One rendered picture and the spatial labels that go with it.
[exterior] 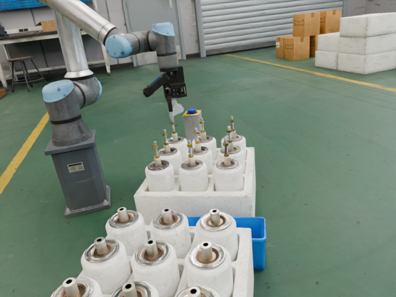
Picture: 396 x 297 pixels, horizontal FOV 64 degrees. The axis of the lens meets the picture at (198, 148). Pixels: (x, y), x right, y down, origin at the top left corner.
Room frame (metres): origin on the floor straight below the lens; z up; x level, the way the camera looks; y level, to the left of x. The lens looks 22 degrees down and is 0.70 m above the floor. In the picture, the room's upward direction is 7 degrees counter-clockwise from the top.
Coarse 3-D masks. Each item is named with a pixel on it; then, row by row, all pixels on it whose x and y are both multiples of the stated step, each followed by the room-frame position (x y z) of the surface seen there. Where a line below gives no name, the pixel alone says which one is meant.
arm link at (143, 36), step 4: (132, 32) 1.20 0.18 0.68; (136, 32) 1.21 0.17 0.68; (140, 32) 1.23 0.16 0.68; (144, 32) 1.23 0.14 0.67; (148, 32) 1.22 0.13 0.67; (140, 36) 1.20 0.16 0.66; (144, 36) 1.21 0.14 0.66; (140, 40) 1.18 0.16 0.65; (144, 40) 1.21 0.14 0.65; (140, 44) 1.18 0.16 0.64; (144, 44) 1.21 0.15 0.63; (148, 44) 1.20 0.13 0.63; (140, 48) 1.18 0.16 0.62; (144, 48) 1.22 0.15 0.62; (148, 48) 1.21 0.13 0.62; (140, 52) 1.22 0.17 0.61
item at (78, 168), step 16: (48, 144) 1.21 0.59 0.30; (80, 144) 1.17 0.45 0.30; (64, 160) 1.16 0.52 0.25; (80, 160) 1.17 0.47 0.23; (96, 160) 1.21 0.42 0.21; (64, 176) 1.15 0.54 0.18; (80, 176) 1.17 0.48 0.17; (96, 176) 1.19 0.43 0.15; (64, 192) 1.17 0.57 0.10; (80, 192) 1.16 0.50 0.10; (96, 192) 1.17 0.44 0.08; (80, 208) 1.16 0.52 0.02; (96, 208) 1.16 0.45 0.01
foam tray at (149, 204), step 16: (176, 176) 1.04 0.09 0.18; (208, 176) 1.01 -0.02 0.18; (144, 192) 0.95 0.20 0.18; (160, 192) 0.93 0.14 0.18; (176, 192) 0.92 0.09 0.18; (192, 192) 0.91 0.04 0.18; (208, 192) 0.90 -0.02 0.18; (224, 192) 0.88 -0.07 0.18; (240, 192) 0.87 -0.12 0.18; (144, 208) 0.93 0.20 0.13; (160, 208) 0.91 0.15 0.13; (176, 208) 0.90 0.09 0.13; (192, 208) 0.89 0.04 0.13; (208, 208) 0.88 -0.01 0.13; (224, 208) 0.86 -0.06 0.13; (240, 208) 0.85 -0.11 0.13; (144, 224) 0.93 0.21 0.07
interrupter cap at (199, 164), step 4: (196, 160) 0.99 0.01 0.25; (200, 160) 0.98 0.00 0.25; (184, 164) 0.97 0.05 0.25; (188, 164) 0.97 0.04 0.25; (196, 164) 0.96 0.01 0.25; (200, 164) 0.95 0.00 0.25; (184, 168) 0.94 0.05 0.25; (188, 168) 0.94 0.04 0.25; (192, 168) 0.94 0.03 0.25; (196, 168) 0.93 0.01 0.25
